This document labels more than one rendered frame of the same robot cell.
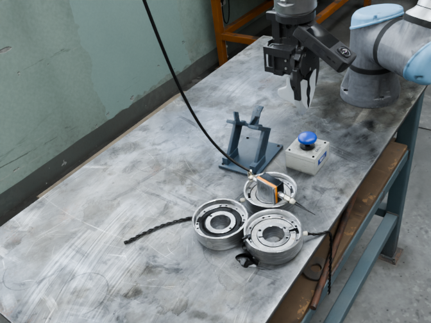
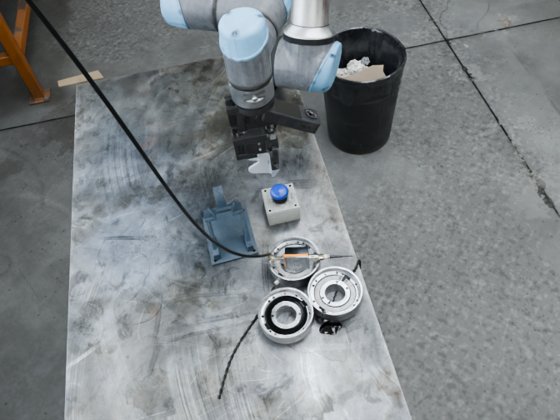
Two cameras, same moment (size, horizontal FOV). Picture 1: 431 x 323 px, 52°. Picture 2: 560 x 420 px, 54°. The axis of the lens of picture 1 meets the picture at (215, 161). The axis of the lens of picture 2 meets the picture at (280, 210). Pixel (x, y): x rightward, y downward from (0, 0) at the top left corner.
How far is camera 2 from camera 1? 56 cm
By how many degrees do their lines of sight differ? 36
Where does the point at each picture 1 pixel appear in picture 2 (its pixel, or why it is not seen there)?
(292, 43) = (258, 126)
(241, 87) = (131, 165)
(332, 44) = (299, 112)
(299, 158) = (283, 212)
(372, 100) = not seen: hidden behind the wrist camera
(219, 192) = (242, 289)
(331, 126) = not seen: hidden behind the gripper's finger
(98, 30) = not seen: outside the picture
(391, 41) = (287, 65)
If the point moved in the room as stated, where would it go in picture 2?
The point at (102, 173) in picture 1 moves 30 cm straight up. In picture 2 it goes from (101, 356) to (32, 277)
